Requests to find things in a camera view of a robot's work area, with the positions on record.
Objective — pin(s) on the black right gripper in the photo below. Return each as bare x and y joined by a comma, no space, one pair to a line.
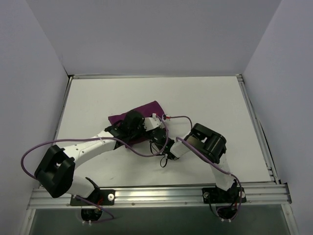
159,138

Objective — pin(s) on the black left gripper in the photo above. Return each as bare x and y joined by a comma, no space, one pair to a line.
141,123

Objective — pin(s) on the purple surgical cloth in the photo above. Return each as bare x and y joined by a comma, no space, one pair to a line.
149,109

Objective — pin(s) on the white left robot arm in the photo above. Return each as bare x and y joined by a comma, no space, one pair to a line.
56,170

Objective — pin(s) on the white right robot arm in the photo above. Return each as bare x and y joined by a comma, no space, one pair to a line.
205,141

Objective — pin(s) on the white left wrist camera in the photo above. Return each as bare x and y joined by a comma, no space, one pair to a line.
151,123

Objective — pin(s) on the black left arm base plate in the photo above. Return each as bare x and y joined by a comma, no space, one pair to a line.
101,197

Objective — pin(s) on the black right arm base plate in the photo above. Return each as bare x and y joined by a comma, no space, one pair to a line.
216,195

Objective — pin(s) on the aluminium front rail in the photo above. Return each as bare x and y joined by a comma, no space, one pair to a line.
185,196

